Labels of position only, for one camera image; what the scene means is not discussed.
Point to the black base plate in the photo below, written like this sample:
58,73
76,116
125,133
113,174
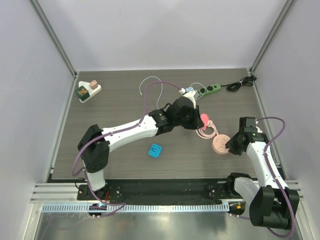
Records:
168,192

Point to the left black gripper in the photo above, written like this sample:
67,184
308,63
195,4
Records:
196,123

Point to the dark green square plug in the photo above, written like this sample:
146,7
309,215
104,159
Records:
82,93

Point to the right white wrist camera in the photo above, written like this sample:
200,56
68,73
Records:
257,126

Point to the blue square plug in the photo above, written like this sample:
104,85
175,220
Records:
155,150

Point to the green power strip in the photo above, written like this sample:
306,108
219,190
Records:
205,91

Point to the white triangular power socket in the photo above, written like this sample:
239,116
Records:
91,92

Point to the light blue charger plug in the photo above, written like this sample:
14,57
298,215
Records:
188,89

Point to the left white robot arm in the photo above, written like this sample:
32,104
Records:
97,143

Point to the red pink square plug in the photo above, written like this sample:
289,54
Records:
205,119

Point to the slotted cable duct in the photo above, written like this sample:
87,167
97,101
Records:
99,208

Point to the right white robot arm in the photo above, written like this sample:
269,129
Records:
272,204

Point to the pink round power socket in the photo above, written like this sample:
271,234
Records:
219,144

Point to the pink small plug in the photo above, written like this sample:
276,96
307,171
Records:
93,84

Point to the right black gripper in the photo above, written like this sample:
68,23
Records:
231,146

